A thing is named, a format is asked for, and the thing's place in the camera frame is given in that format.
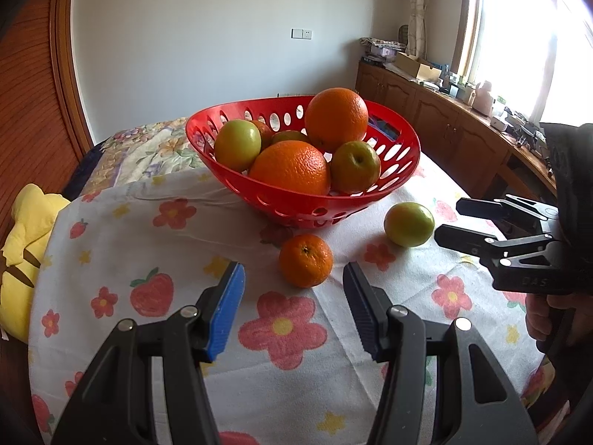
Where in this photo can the yellow-green pear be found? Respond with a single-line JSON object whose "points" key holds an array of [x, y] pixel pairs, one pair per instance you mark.
{"points": [[289, 136]]}

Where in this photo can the stack of folded cloths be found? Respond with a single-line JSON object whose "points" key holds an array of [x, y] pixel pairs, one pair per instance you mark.
{"points": [[382, 46]]}

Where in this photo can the dark blue blanket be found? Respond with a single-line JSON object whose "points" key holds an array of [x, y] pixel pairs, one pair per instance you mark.
{"points": [[85, 162]]}

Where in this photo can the yellow plush toy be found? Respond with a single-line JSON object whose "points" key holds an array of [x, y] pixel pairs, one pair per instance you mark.
{"points": [[23, 250]]}

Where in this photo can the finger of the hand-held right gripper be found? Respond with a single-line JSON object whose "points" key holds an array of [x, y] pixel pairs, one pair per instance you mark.
{"points": [[463, 240], [482, 207]]}

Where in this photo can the white plastic jug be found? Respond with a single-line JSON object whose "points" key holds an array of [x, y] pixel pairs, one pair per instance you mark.
{"points": [[484, 97]]}

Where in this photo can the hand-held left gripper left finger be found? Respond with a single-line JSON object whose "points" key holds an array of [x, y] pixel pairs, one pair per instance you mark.
{"points": [[227, 315]]}

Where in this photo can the floral quilt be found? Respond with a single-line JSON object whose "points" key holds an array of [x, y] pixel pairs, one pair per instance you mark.
{"points": [[148, 148]]}

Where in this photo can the red perforated plastic basket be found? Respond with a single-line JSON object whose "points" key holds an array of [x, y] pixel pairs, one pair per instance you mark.
{"points": [[296, 204]]}

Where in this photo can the wooden framed window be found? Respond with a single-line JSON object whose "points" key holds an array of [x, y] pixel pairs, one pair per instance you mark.
{"points": [[519, 32]]}

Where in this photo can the green apple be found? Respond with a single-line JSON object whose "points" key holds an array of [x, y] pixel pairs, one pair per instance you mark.
{"points": [[237, 144], [356, 167], [409, 223]]}

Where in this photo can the wooden louvered wardrobe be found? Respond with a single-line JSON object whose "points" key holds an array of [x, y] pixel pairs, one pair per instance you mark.
{"points": [[41, 79]]}

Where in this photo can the large orange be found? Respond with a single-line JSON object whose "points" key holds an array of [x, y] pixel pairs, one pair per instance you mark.
{"points": [[289, 169], [336, 118]]}

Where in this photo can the clutter of small containers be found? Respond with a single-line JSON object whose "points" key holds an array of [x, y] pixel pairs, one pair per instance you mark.
{"points": [[519, 125]]}

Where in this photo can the wooden sideboard cabinet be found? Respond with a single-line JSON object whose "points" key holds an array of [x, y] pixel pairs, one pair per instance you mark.
{"points": [[440, 120]]}

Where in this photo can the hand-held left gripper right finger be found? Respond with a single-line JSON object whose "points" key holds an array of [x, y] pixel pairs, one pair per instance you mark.
{"points": [[363, 315]]}

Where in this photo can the cardboard box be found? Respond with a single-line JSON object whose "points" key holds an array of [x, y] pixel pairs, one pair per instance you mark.
{"points": [[417, 67]]}

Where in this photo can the white wall switch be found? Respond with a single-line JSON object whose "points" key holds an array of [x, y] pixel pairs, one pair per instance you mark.
{"points": [[301, 33]]}

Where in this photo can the person's right hand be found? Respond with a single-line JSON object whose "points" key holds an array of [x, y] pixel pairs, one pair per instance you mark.
{"points": [[537, 320]]}

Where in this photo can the small mandarin orange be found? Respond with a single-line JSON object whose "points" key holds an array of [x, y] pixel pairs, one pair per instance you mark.
{"points": [[265, 130], [305, 260]]}

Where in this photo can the white flower-print towel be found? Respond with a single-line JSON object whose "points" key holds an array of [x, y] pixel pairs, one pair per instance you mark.
{"points": [[139, 241]]}

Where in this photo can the patterned curtain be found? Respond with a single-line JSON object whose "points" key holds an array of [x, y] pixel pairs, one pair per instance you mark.
{"points": [[419, 4]]}

